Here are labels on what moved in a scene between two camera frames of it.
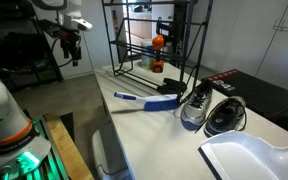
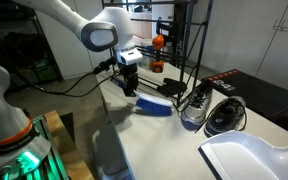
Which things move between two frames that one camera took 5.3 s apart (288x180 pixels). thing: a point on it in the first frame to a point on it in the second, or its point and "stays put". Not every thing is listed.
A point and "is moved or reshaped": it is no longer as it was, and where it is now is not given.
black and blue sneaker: [229, 114] stays put
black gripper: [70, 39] to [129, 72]
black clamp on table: [172, 86] stays put
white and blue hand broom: [154, 102] is moved or reshaped
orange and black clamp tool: [163, 31] stays put
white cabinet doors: [260, 38] stays put
